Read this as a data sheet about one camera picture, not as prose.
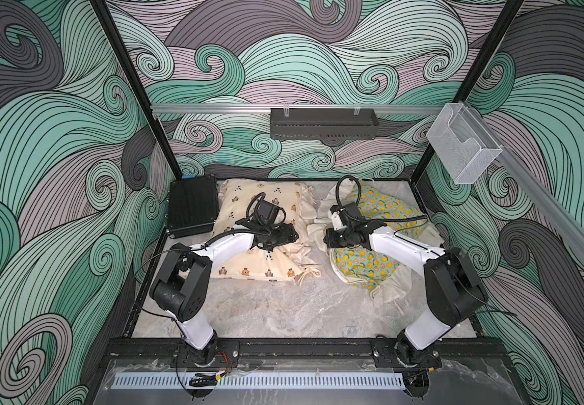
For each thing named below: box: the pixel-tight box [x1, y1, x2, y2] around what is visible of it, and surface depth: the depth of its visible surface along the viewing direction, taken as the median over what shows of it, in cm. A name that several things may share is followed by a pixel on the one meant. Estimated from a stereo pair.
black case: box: [165, 174, 219, 239], surface depth 107 cm
